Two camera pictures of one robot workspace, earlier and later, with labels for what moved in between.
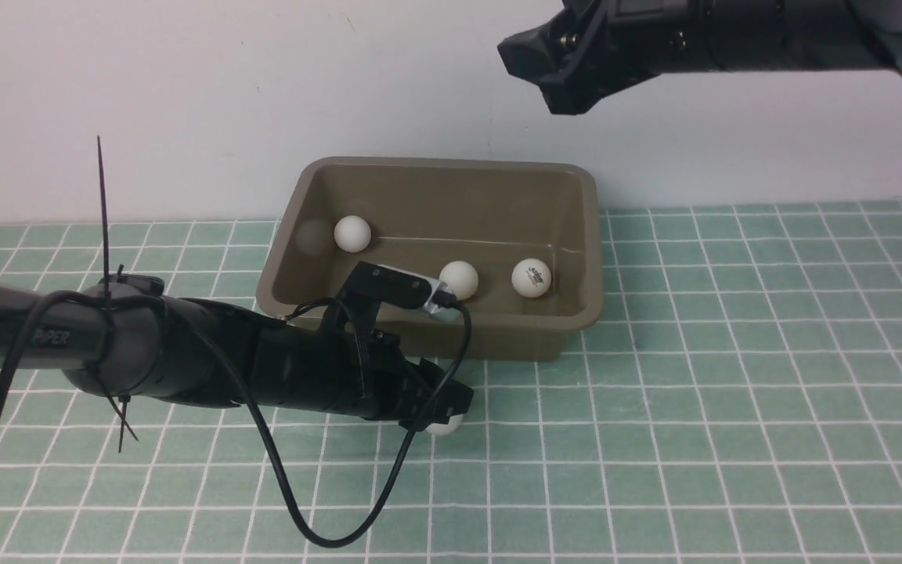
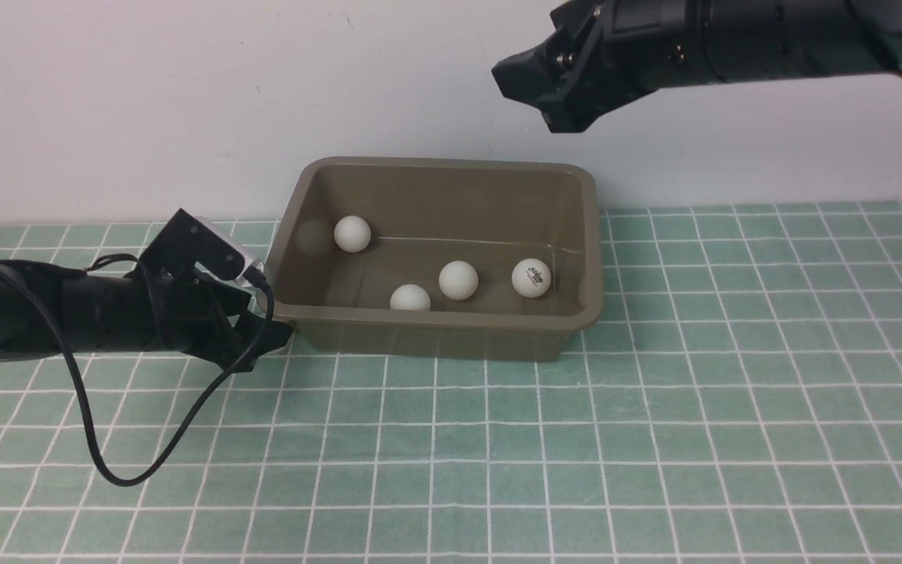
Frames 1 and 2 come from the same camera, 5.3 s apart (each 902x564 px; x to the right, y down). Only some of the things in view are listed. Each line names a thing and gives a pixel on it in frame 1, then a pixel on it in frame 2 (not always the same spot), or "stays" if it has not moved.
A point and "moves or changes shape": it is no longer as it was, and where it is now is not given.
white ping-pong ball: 531,278 stays
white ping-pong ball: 352,233 stays
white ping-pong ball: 461,278 stays
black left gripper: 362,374 -> 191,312
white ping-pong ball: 442,429 moves or changes shape
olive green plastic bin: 518,241 stays
